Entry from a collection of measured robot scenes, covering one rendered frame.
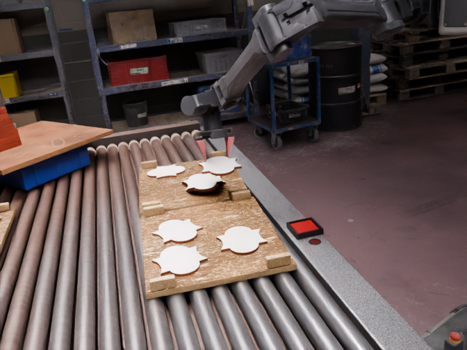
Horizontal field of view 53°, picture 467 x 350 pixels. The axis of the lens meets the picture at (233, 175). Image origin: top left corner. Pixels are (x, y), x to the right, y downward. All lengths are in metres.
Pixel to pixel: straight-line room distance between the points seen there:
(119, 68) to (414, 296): 3.99
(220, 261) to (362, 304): 0.34
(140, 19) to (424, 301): 4.18
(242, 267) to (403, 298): 1.61
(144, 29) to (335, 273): 4.72
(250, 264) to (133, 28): 4.61
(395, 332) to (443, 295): 1.72
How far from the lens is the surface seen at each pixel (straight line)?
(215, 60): 5.67
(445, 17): 1.43
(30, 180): 1.89
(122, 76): 5.51
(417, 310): 2.57
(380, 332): 0.98
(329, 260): 1.18
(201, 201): 1.47
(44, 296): 1.22
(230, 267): 1.13
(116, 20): 5.51
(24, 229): 1.59
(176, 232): 1.29
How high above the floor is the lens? 1.54
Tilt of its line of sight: 21 degrees down
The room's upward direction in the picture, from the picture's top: 6 degrees counter-clockwise
